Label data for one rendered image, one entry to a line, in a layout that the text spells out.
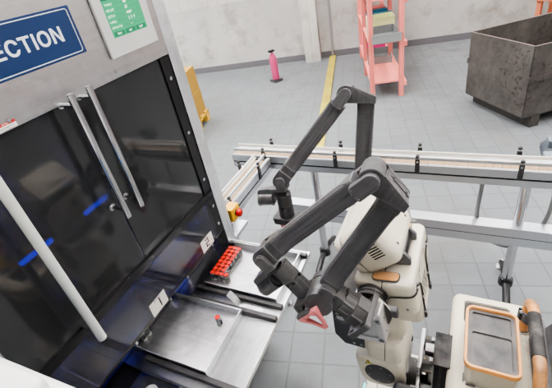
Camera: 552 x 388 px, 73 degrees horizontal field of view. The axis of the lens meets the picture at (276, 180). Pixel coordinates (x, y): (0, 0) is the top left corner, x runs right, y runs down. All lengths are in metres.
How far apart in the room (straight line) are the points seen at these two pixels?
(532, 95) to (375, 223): 3.82
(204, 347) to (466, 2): 7.50
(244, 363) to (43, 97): 1.02
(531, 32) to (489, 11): 2.76
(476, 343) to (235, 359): 0.79
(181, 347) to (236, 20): 7.25
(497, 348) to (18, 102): 1.50
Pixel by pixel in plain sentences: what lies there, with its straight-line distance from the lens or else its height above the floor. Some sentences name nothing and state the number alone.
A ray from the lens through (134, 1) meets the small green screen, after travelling 1.36.
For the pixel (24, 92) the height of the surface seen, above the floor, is 1.86.
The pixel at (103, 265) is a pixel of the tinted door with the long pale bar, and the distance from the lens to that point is 1.30.
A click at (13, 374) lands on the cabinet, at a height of 1.58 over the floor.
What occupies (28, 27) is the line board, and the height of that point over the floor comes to 1.99.
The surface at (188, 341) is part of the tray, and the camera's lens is 1.54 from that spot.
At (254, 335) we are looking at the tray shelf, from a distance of 1.47.
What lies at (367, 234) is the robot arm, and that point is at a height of 1.45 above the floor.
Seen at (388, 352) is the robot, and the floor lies 0.87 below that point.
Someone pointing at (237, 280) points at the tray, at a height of 0.88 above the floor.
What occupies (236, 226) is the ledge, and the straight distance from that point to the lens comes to 1.95.
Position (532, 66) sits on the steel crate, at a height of 0.68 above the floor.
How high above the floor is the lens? 2.05
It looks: 32 degrees down
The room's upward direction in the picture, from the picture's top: 12 degrees counter-clockwise
